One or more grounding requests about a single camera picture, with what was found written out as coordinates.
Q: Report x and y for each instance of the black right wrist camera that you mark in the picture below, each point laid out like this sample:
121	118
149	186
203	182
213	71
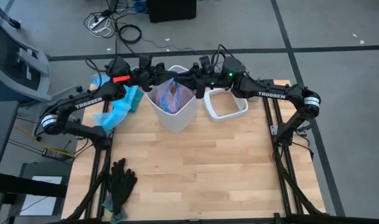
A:
206	62

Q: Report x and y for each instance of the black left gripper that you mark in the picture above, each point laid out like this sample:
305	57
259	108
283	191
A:
145	77

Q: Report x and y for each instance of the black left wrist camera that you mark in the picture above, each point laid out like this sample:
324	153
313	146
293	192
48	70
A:
145	60

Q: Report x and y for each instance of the white power strip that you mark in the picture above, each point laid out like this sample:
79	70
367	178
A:
97	22

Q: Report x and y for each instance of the black work gloves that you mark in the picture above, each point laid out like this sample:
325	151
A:
122	183

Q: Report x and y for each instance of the metal bracket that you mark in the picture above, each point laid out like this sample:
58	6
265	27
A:
274	130

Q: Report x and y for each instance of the black computer case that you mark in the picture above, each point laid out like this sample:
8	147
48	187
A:
170	11

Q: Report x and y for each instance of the small black device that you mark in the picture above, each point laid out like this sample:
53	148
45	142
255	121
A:
53	153

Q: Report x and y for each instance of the blue plastic bag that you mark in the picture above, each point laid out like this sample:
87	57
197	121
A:
120	109

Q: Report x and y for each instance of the black cabinet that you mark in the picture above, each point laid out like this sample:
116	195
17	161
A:
52	169

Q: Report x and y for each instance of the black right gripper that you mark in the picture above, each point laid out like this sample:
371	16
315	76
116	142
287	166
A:
208	81

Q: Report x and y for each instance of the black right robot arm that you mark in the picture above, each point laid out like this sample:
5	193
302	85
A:
270	95

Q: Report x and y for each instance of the white plastic trash bin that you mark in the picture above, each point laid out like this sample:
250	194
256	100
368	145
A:
176	121

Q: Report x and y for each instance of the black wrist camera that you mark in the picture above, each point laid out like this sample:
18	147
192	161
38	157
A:
145	60
206	62

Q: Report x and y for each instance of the white swing bin lid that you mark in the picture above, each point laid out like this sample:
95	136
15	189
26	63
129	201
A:
226	116

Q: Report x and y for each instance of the pink trash bag blue rim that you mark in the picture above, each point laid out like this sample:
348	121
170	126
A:
170	99

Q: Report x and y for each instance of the grey office chair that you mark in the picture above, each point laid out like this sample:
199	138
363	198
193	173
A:
8	62

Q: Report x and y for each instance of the white paper on cabinet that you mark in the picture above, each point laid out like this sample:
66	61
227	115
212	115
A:
40	205

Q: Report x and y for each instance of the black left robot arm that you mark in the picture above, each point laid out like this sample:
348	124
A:
89	102

